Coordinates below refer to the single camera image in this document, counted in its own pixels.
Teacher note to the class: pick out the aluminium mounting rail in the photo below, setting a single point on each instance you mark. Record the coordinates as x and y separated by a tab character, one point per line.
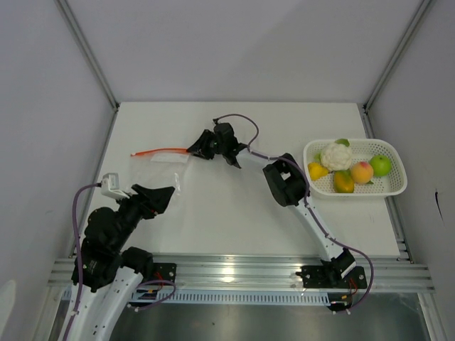
277	273

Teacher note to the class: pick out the clear zip top bag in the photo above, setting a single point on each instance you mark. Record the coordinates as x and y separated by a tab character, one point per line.
159	168

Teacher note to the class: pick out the green apple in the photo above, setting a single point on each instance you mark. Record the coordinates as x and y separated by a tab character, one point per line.
381	165

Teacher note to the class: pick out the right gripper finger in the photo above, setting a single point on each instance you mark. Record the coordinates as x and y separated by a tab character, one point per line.
201	150
207	138

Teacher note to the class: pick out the orange pink peach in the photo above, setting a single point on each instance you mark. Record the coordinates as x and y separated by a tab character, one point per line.
361	172

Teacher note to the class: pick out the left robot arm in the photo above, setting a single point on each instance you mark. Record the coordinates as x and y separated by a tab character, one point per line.
106	275

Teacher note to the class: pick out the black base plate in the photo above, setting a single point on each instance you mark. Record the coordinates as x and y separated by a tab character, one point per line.
161	271
316	277

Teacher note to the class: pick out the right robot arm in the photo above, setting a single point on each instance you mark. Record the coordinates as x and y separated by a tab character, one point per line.
288	186

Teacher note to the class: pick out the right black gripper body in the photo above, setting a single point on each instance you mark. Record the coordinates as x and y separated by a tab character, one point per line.
219	148

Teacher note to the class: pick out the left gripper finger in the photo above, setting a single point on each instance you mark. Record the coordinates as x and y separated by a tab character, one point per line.
142	194
160	198

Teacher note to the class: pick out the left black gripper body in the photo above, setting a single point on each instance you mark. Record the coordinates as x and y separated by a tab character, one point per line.
132	210

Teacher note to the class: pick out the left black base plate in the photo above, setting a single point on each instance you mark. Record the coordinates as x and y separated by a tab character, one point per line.
161	271

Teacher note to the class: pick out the aluminium frame post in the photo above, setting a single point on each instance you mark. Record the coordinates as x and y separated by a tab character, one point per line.
86	51
404	42

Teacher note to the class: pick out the right aluminium frame post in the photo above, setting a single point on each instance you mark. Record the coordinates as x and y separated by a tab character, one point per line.
404	42

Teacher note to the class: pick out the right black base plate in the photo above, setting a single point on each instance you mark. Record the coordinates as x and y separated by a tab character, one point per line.
316	277

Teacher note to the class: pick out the white perforated plastic basket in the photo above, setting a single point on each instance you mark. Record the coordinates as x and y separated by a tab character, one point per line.
363	150

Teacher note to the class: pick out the left aluminium frame post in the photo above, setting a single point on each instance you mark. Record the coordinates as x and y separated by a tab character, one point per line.
86	51

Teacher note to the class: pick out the yellow green mango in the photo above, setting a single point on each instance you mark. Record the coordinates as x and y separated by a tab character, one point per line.
343	182

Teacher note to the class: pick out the white slotted cable duct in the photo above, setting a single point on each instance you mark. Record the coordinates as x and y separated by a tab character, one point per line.
143	297

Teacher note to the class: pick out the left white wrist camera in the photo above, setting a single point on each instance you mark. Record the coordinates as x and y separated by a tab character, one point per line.
111	184

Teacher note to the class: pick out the white cauliflower with leaves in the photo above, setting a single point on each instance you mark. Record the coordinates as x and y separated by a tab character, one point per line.
336	156

